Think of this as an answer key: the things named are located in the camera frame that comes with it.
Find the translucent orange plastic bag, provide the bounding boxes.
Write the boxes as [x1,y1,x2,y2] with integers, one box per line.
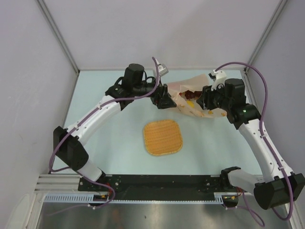
[167,74,227,118]

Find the aluminium frame rail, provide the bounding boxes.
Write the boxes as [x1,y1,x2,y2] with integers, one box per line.
[35,174,80,193]

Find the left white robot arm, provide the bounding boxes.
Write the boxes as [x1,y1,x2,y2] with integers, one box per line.
[51,62,177,191]

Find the right aluminium corner post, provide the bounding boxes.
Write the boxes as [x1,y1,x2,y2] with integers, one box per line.
[247,0,289,65]

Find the white slotted cable duct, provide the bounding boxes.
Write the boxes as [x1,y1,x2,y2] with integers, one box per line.
[44,194,224,204]

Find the left aluminium corner post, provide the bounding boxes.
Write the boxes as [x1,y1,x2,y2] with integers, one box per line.
[35,0,80,76]

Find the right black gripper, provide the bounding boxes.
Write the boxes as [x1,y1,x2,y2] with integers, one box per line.
[196,82,232,111]

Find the woven bamboo tray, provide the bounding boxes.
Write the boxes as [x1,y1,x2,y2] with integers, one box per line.
[143,119,183,156]

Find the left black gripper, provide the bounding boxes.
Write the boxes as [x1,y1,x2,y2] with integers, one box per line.
[132,74,176,109]

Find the yellow fake lemon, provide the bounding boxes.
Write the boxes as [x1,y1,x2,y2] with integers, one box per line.
[186,101,194,108]

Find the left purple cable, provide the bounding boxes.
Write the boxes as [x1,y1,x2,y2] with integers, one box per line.
[49,56,163,174]

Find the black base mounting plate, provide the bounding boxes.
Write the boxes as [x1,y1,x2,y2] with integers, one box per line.
[78,174,239,207]

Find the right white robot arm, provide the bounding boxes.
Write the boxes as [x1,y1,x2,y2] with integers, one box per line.
[197,79,305,210]

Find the aluminium corner post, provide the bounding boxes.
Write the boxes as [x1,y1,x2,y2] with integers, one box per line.
[35,0,80,76]
[247,0,289,65]

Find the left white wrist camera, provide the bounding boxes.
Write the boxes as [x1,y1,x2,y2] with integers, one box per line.
[153,63,169,78]

